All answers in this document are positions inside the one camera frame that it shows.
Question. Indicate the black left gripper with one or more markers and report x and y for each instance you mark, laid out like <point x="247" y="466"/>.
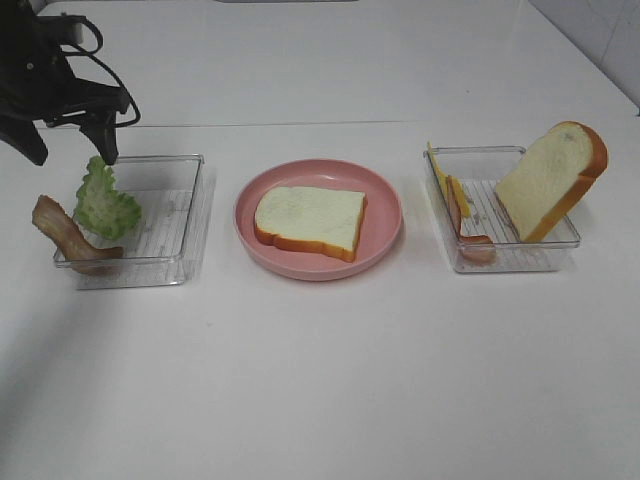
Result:
<point x="38" y="83"/>

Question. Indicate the dark brown bacon strip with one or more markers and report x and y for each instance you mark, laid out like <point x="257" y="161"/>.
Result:
<point x="51" y="220"/>

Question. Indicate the green lettuce leaf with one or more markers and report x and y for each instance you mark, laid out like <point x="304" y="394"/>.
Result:
<point x="100" y="208"/>

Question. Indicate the bread slice from tray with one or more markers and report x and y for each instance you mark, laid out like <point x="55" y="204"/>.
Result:
<point x="311" y="220"/>

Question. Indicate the yellow cheese slice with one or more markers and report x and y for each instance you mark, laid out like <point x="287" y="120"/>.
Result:
<point x="449" y="184"/>

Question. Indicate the left clear plastic tray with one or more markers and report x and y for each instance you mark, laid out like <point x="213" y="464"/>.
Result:
<point x="166" y="247"/>

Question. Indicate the clear plastic tray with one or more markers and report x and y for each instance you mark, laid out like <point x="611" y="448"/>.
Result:
<point x="486" y="242"/>
<point x="166" y="247"/>

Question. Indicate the pink round plate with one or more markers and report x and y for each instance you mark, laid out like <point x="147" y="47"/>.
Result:
<point x="380" y="228"/>

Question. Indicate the right clear plastic tray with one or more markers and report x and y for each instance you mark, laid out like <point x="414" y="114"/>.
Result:
<point x="486" y="242"/>

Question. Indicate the bread slice in right tray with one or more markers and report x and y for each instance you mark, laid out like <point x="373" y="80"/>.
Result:
<point x="551" y="177"/>

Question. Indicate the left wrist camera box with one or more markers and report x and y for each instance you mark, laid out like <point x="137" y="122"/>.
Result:
<point x="63" y="29"/>

